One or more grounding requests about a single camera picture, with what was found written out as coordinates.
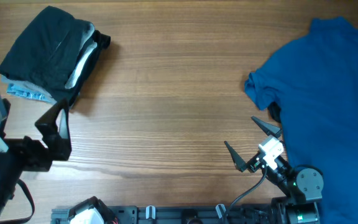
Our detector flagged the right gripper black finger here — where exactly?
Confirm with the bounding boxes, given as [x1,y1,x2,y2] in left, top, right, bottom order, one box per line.
[224,141,247,172]
[251,116,282,138]

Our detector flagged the dark green shorts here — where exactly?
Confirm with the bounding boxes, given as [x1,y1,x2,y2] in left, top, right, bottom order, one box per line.
[0,6,111,94]

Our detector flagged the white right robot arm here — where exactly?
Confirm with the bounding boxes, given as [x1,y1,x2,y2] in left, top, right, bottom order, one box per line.
[216,116,324,223]

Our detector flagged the folded light blue jeans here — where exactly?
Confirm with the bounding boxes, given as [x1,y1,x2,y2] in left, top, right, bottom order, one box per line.
[6,83,56,104]

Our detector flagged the blue polo shirt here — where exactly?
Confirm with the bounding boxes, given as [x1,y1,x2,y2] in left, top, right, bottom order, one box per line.
[244,17,358,223]

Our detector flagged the folded grey shorts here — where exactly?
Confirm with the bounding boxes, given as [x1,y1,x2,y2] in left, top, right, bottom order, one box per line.
[1,75,79,108]

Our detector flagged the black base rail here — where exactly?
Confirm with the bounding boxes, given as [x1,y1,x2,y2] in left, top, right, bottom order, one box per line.
[51,204,270,224]

